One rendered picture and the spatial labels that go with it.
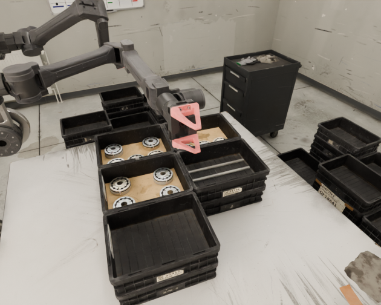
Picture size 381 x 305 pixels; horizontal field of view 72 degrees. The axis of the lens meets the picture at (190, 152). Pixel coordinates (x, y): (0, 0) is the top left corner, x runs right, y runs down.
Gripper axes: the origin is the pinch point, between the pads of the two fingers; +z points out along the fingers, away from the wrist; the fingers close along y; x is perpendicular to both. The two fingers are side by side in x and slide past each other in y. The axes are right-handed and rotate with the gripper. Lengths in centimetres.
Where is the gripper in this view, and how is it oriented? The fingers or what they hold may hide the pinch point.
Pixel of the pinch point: (196, 139)
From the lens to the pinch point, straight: 58.4
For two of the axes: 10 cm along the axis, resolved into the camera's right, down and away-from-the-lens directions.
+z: 4.2, 5.6, -7.1
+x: -9.1, 2.5, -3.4
